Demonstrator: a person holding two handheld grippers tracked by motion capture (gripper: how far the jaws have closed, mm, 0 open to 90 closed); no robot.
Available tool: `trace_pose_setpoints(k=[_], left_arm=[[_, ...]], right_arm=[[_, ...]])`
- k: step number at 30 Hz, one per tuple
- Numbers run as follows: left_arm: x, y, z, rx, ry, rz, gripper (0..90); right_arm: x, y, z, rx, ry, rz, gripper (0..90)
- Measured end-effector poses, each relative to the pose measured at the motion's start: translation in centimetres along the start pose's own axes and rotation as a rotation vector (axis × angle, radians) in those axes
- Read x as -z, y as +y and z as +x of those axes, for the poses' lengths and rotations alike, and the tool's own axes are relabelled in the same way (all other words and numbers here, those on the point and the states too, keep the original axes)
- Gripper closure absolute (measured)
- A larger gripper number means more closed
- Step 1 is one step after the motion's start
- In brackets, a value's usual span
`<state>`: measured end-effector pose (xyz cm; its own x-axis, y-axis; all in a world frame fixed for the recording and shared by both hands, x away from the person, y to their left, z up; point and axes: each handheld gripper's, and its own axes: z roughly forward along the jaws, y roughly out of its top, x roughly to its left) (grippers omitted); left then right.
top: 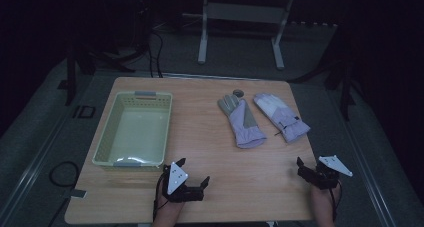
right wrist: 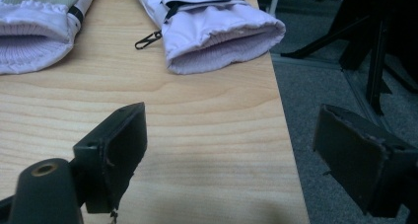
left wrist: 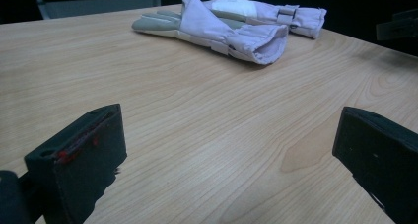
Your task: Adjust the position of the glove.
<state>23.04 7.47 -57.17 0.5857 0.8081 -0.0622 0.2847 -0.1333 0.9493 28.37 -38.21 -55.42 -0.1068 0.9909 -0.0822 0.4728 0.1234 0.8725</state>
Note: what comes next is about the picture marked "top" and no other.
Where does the left hand-held gripper cable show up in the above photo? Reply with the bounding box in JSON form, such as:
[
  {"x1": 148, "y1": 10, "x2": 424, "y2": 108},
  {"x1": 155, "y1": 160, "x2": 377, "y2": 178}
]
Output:
[{"x1": 152, "y1": 172, "x2": 169, "y2": 223}]

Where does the right hand-held gripper cable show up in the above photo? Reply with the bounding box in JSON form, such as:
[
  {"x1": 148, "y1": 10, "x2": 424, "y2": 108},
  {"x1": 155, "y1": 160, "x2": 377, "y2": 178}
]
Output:
[{"x1": 328, "y1": 181, "x2": 343, "y2": 222}]

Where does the black rectangular floor frame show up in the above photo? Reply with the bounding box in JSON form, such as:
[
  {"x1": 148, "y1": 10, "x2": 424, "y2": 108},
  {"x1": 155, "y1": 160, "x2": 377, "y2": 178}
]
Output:
[{"x1": 72, "y1": 104, "x2": 97, "y2": 119}]

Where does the hand-held gripper cable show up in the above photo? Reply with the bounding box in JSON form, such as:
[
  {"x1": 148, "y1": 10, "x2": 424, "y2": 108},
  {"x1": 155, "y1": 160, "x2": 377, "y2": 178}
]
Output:
[
  {"x1": 152, "y1": 172, "x2": 169, "y2": 223},
  {"x1": 328, "y1": 181, "x2": 343, "y2": 222}
]

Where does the black stand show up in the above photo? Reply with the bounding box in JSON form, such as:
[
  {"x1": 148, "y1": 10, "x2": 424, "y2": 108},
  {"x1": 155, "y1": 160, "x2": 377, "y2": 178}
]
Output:
[
  {"x1": 289, "y1": 20, "x2": 369, "y2": 122},
  {"x1": 57, "y1": 0, "x2": 152, "y2": 107}
]

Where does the grey tape piece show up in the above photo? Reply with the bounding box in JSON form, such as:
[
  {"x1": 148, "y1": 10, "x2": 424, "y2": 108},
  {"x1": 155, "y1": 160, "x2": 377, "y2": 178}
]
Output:
[{"x1": 69, "y1": 188, "x2": 88, "y2": 200}]

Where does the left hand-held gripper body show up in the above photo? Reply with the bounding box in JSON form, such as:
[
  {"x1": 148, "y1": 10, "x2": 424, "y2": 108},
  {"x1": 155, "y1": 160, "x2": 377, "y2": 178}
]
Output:
[{"x1": 162, "y1": 161, "x2": 205, "y2": 204}]

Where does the black floor cable loop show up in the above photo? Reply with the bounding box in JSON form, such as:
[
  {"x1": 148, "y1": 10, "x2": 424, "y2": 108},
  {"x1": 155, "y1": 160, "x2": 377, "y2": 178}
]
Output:
[{"x1": 48, "y1": 160, "x2": 81, "y2": 189}]

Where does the white metal desk frame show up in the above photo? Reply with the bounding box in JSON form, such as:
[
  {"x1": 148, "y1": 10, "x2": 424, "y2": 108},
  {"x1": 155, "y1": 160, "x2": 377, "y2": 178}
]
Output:
[{"x1": 181, "y1": 0, "x2": 297, "y2": 71}]

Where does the person's right hand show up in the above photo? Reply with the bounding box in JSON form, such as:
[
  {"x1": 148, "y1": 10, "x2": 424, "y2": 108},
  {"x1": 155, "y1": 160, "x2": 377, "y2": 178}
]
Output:
[{"x1": 309, "y1": 181, "x2": 342, "y2": 220}]

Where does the person's left hand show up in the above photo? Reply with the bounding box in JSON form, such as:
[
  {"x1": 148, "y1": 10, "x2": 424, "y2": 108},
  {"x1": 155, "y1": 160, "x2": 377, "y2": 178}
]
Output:
[{"x1": 154, "y1": 186, "x2": 186, "y2": 225}]

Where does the pale green plastic basket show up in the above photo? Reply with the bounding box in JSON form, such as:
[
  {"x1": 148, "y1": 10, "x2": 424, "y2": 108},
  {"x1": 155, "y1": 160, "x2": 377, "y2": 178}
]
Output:
[{"x1": 92, "y1": 90, "x2": 174, "y2": 172}]

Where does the black hanging cable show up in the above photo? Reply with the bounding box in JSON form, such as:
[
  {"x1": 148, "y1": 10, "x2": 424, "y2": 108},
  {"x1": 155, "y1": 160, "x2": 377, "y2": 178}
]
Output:
[{"x1": 146, "y1": 29, "x2": 165, "y2": 79}]

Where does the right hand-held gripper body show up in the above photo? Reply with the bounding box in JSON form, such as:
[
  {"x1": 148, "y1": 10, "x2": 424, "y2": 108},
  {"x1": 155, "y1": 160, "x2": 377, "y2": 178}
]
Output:
[{"x1": 307, "y1": 154, "x2": 354, "y2": 191}]

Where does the lavender glove with grey fingers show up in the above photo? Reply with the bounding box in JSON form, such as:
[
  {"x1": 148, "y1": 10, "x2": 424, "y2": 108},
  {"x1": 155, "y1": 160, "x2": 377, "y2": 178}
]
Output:
[{"x1": 217, "y1": 93, "x2": 268, "y2": 150}]

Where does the lavender glove with white fingers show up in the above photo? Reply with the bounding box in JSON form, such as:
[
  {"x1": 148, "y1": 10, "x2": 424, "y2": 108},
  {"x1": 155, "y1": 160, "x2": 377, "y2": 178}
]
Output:
[{"x1": 253, "y1": 92, "x2": 312, "y2": 144}]

